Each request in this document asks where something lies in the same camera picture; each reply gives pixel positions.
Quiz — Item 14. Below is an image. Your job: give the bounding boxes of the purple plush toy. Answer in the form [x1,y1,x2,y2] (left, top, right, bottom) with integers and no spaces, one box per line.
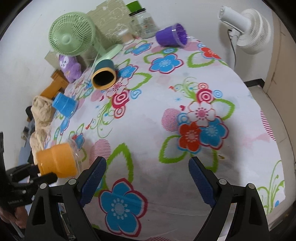
[59,55,82,83]

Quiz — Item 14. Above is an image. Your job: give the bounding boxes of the white floor fan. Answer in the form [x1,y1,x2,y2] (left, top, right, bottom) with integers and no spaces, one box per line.
[218,6,272,69]

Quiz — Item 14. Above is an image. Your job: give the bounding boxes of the green card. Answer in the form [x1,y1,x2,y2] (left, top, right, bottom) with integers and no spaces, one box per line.
[126,1,142,13]

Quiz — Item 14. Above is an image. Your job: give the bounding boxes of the blue plastic cup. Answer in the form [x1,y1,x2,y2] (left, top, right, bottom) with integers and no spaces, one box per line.
[52,93,78,118]

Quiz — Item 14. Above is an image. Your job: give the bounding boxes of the clear cotton swab container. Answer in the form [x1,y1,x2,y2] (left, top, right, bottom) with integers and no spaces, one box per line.
[117,29,134,45]

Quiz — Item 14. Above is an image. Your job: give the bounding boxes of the glass mason jar mug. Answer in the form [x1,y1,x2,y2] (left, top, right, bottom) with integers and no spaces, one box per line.
[129,8,159,39]

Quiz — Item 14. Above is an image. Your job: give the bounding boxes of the green desk fan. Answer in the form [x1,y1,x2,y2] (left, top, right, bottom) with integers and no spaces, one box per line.
[48,12,123,65]

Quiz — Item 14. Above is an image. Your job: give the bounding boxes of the wooden chair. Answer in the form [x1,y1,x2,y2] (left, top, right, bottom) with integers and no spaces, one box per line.
[40,70,69,99]

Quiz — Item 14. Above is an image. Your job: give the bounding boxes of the left hand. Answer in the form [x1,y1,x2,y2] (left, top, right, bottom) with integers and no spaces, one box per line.
[0,206,28,229]

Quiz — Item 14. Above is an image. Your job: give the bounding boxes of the floral tablecloth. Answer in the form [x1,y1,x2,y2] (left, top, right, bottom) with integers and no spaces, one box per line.
[44,38,285,240]

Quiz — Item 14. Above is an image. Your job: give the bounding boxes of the orange plastic cup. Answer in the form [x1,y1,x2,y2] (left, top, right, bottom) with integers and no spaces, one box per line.
[36,139,82,178]

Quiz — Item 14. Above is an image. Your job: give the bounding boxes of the beige jacket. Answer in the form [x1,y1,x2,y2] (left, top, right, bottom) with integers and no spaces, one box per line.
[30,95,55,164]

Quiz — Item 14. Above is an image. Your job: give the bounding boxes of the purple plastic cup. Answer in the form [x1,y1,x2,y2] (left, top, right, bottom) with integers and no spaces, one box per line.
[156,23,189,48]

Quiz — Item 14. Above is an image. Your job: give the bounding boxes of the teal yellow cylinder cup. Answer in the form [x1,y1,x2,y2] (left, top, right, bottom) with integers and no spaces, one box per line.
[91,59,117,90]

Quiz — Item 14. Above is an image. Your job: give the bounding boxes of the beige patterned board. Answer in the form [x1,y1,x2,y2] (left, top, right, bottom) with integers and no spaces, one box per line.
[44,0,134,68]

